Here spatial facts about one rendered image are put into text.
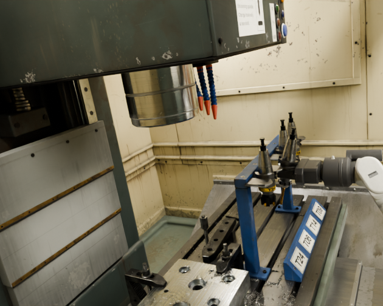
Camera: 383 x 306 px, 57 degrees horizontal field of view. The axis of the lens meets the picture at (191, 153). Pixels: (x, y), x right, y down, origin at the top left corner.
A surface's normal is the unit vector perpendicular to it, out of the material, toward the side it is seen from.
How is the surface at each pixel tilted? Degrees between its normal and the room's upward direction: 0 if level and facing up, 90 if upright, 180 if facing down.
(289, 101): 90
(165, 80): 90
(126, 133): 90
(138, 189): 90
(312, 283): 0
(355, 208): 24
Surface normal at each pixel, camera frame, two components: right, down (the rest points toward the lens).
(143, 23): -0.48, 0.32
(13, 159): 0.87, 0.02
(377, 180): -0.48, -0.32
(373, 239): -0.33, -0.74
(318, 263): -0.15, -0.95
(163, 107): 0.11, 0.26
